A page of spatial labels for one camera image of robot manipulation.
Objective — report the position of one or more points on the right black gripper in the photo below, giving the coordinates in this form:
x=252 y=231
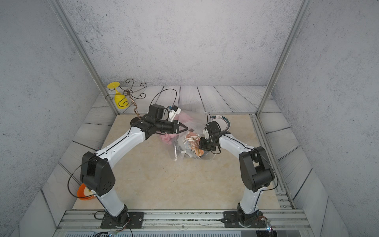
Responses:
x=202 y=145

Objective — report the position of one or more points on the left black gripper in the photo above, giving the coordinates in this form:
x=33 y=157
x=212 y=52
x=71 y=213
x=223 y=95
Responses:
x=174 y=127

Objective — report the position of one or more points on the clear plastic vacuum bag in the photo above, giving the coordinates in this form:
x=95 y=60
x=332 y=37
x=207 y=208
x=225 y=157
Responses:
x=174 y=143

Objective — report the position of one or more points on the red patterned cloth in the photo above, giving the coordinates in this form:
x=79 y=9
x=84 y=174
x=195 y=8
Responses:
x=191 y=143

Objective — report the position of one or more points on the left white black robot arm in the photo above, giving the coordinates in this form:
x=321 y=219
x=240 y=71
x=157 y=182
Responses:
x=97 y=168

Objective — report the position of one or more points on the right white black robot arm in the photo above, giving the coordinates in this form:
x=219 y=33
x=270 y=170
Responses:
x=255 y=169

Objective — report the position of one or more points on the yellow plastic goblet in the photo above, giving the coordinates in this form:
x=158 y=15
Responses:
x=120 y=100

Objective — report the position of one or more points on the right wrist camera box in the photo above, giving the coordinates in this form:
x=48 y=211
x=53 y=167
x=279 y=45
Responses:
x=206 y=132

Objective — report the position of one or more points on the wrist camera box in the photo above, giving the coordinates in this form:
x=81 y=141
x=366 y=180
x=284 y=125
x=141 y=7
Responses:
x=173 y=112
x=206 y=132

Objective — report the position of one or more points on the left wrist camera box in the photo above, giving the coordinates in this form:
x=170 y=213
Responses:
x=173 y=112

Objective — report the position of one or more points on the brown wire jewellery stand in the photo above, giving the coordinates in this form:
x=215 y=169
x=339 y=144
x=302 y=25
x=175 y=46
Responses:
x=132 y=94

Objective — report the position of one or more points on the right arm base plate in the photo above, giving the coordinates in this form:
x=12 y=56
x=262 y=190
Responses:
x=238 y=219

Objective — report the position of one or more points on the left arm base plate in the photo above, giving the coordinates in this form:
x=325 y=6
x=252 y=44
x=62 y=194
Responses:
x=132 y=220

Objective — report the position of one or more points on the orange bowl with white ring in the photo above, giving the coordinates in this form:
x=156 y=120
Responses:
x=84 y=193

